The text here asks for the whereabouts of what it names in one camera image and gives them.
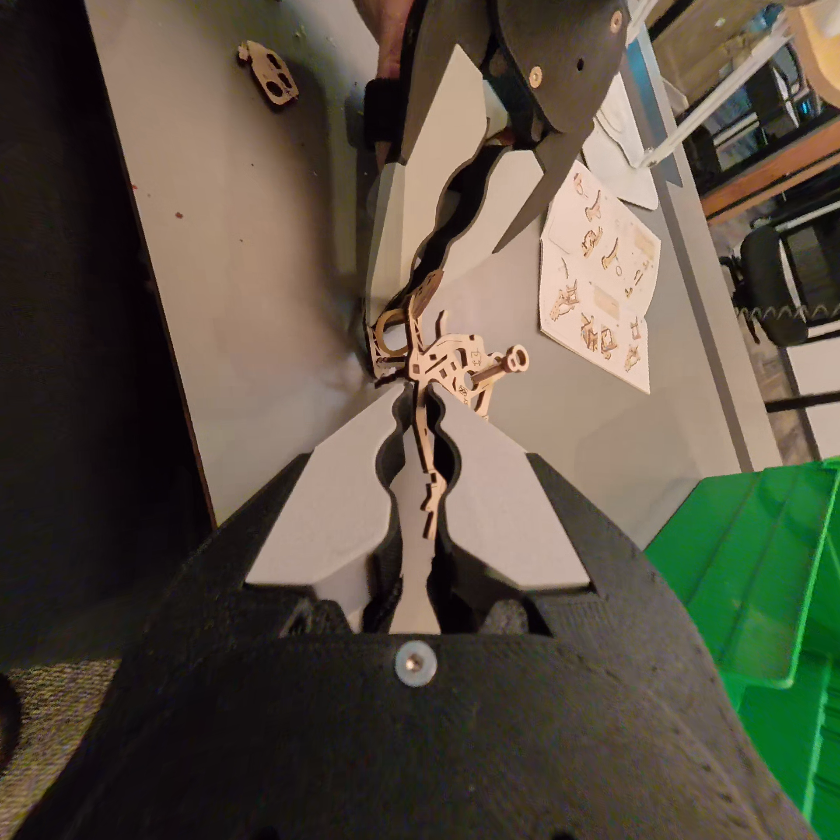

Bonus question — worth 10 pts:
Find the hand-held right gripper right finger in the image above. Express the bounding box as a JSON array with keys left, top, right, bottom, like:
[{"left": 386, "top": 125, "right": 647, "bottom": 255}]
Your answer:
[{"left": 427, "top": 384, "right": 593, "bottom": 634}]

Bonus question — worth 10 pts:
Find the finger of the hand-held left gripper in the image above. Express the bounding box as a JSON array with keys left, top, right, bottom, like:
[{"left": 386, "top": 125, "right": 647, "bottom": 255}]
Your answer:
[
  {"left": 412, "top": 154, "right": 547, "bottom": 296},
  {"left": 357, "top": 115, "right": 492, "bottom": 378}
]

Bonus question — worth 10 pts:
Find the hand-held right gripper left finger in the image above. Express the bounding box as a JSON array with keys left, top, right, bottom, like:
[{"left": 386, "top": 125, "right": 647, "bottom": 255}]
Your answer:
[{"left": 244, "top": 382, "right": 418, "bottom": 634}]

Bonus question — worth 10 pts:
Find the tan rubber band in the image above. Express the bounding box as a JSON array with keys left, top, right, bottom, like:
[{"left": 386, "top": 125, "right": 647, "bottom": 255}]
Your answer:
[{"left": 376, "top": 307, "right": 413, "bottom": 355}]

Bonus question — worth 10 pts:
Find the small wooden model part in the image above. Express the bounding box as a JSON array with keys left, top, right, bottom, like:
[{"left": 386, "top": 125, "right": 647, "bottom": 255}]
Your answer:
[{"left": 367, "top": 269, "right": 442, "bottom": 385}]

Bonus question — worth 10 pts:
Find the wooden model assembly with key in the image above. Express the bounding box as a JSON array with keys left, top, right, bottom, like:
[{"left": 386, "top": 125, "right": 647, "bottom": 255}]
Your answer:
[{"left": 402, "top": 292, "right": 530, "bottom": 542}]

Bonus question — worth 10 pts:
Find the person's left hand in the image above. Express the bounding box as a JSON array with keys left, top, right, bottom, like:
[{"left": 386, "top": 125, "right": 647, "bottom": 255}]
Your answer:
[{"left": 375, "top": 0, "right": 422, "bottom": 83}]

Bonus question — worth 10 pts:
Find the paper instruction sheet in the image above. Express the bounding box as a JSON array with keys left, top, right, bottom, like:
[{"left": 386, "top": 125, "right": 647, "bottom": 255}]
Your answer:
[{"left": 538, "top": 157, "right": 662, "bottom": 395}]

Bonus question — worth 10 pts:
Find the flat wooden part with holes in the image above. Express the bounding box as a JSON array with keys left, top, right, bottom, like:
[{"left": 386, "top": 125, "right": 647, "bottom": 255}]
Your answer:
[{"left": 236, "top": 39, "right": 300, "bottom": 110}]

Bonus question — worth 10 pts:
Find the green plastic bin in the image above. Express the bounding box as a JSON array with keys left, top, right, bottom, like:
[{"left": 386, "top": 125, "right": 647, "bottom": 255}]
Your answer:
[{"left": 643, "top": 456, "right": 840, "bottom": 840}]

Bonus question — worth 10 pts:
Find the brown wooden desk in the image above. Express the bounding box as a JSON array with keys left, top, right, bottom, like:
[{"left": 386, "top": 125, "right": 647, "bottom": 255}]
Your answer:
[{"left": 696, "top": 118, "right": 840, "bottom": 227}]

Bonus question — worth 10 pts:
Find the tan curved object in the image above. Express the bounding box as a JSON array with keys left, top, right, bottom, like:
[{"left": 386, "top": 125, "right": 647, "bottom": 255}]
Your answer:
[{"left": 784, "top": 0, "right": 840, "bottom": 109}]

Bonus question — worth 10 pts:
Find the black office chair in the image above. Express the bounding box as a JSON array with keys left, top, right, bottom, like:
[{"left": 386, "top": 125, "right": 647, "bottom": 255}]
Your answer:
[{"left": 721, "top": 223, "right": 812, "bottom": 349}]

